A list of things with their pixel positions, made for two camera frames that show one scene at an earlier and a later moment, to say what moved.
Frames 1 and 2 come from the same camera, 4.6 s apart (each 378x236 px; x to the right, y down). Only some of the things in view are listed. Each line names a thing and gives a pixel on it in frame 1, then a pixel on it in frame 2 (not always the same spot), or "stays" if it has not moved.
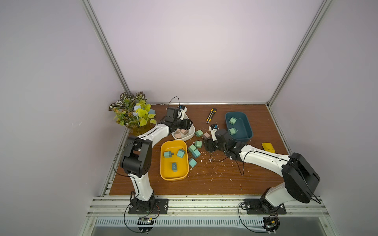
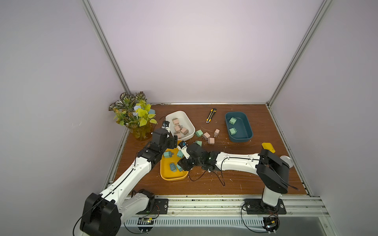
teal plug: (174, 167) stays
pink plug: (185, 132) stays
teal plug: (181, 153) stays
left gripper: (186, 124) to (173, 141)
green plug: (233, 131) stays
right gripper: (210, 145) to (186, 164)
